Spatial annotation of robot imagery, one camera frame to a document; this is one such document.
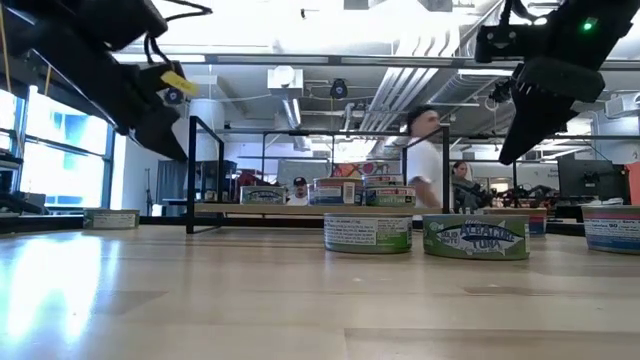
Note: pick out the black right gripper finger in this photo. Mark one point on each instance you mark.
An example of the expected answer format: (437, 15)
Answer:
(535, 122)

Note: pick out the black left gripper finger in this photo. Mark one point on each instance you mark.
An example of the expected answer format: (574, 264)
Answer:
(160, 137)

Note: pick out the light tuna can green label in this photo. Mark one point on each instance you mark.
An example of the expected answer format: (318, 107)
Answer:
(390, 196)

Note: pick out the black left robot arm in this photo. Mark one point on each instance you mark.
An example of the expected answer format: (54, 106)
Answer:
(100, 20)

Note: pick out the wooden shelf with black legs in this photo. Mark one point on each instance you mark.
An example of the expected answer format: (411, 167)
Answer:
(250, 208)

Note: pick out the yellow tape tag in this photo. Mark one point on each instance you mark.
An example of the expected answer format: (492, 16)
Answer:
(180, 83)

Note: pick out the black computer monitor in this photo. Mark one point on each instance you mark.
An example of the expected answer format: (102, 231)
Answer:
(592, 180)

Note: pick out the person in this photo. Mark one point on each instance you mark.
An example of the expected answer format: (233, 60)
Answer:
(299, 192)
(465, 187)
(425, 165)

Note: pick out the tuna can pink blue label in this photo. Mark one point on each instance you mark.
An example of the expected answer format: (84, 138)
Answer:
(538, 222)

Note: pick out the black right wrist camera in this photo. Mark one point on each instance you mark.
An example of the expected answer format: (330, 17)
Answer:
(500, 44)

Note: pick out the black aluminium table frame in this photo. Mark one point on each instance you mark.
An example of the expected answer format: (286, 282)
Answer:
(165, 220)

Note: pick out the black overhead camera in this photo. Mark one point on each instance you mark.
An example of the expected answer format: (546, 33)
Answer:
(339, 89)

